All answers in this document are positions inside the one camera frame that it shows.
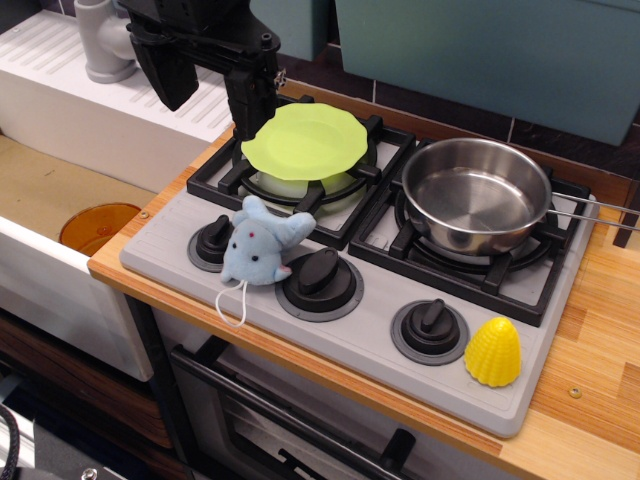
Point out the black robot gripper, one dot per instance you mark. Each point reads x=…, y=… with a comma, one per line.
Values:
x=163, y=32

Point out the yellow plastic corn piece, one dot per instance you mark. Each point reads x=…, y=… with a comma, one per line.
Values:
x=493, y=355

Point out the grey toy faucet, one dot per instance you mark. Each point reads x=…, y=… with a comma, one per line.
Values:
x=109, y=54

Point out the light green plastic plate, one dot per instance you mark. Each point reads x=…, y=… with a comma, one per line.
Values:
x=307, y=141

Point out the white toy sink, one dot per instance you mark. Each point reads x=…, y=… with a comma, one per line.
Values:
x=68, y=143

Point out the black left stove knob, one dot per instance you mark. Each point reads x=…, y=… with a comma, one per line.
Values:
x=208, y=245

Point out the black stove knob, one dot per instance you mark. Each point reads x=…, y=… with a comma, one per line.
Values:
x=208, y=245
x=430, y=333
x=323, y=287

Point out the blue plush elephant toy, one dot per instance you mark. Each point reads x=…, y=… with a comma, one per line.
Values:
x=256, y=246

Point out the black left burner grate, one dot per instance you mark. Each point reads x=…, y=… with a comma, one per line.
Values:
x=338, y=203

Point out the black burner grate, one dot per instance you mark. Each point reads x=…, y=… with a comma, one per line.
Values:
x=518, y=284
x=338, y=203

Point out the orange plastic bowl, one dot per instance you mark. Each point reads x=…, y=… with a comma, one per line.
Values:
x=90, y=229

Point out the black middle stove knob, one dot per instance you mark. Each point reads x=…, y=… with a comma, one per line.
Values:
x=323, y=287

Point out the stainless steel pot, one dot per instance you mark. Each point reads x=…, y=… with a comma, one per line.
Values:
x=478, y=197

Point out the grey toy stove top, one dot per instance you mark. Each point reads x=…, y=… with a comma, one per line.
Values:
x=360, y=341

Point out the black right stove knob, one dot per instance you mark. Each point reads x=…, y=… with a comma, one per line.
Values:
x=430, y=333

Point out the toy oven door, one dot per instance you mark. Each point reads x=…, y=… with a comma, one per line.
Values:
x=274, y=424

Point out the black right burner grate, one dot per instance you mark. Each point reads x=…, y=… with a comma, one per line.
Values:
x=518, y=284

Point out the black oven door handle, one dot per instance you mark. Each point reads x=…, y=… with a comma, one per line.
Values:
x=387, y=467

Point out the teal wall cabinet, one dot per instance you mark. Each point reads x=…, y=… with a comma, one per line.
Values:
x=571, y=66

